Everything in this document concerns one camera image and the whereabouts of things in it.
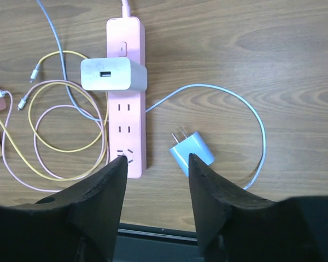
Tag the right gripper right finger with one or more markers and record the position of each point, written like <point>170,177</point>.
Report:
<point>235,225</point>

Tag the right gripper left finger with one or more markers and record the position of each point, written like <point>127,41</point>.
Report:
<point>79,223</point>

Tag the blue charger plug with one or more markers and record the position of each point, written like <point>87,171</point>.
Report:
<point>194,144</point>

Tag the white charger plug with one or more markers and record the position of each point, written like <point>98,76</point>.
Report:
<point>113,74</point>

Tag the pink power strip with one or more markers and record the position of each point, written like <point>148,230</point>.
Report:
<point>126,123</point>

